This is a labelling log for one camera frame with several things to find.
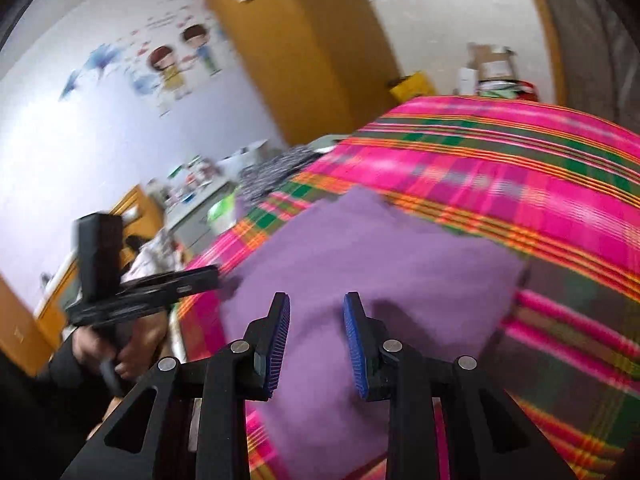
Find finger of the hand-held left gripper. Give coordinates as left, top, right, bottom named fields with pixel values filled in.
left=171, top=264, right=222, bottom=300

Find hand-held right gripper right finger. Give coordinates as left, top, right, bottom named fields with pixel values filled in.
left=342, top=291, right=578, bottom=480

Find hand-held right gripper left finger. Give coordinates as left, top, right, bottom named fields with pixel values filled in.
left=60, top=291, right=292, bottom=480

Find purple fleece pants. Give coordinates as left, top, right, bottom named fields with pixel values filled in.
left=220, top=187, right=526, bottom=480

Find person's left forearm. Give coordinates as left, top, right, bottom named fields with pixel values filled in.
left=0, top=345, right=111, bottom=461

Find person's left hand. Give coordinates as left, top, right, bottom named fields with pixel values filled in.
left=72, top=317, right=168, bottom=381

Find green plastic bag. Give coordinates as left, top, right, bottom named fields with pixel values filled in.
left=207, top=195, right=238, bottom=233

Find cluttered bedside table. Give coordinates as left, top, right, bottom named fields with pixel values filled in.
left=147, top=155, right=226, bottom=211

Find dark floral cloth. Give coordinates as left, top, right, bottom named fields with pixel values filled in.
left=237, top=144, right=321, bottom=206

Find pink plaid blanket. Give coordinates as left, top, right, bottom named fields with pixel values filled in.
left=170, top=95, right=640, bottom=480

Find wooden wardrobe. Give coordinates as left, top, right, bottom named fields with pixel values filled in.
left=195, top=0, right=403, bottom=146

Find yellow box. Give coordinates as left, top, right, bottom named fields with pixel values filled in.
left=387, top=74, right=433, bottom=103

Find small white box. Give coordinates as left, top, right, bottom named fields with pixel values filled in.
left=455, top=67, right=478, bottom=96

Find cardboard box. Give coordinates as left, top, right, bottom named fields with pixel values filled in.
left=467, top=42, right=516, bottom=81

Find translucent plastic door curtain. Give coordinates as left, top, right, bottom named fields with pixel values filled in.
left=532, top=0, right=640, bottom=136

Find cartoon wall sticker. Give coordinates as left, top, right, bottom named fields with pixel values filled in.
left=57, top=0, right=231, bottom=116

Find wooden door frame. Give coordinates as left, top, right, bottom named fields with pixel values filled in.
left=517, top=0, right=568, bottom=106

